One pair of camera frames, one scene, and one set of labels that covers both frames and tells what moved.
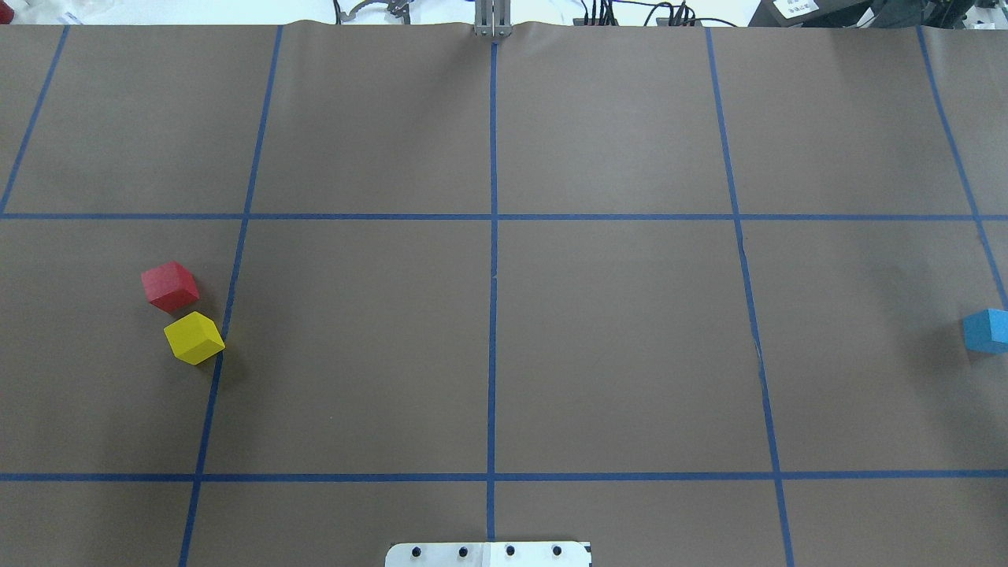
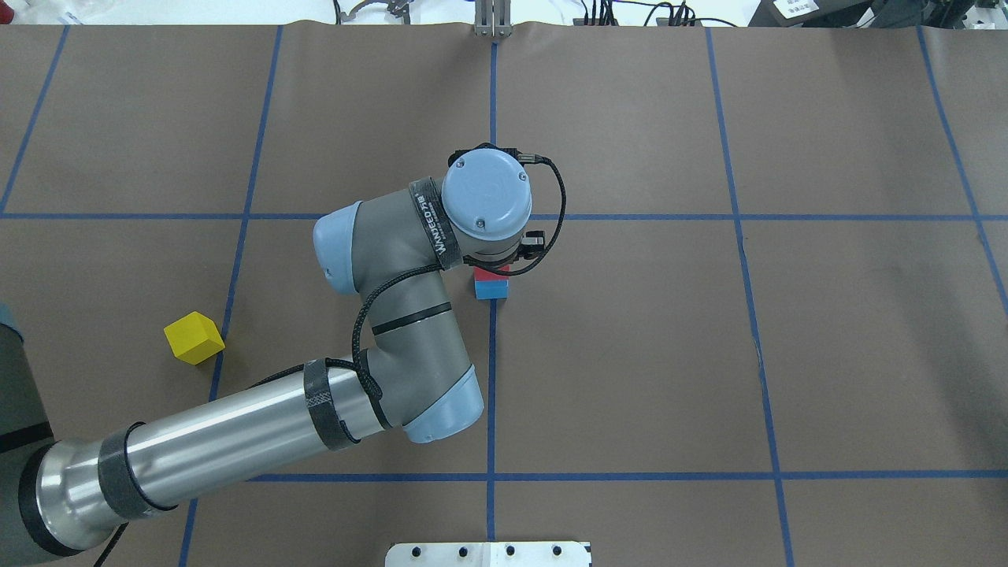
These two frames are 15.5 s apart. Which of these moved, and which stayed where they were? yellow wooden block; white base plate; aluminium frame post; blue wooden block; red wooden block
Moved: red wooden block; blue wooden block
Stayed: aluminium frame post; white base plate; yellow wooden block
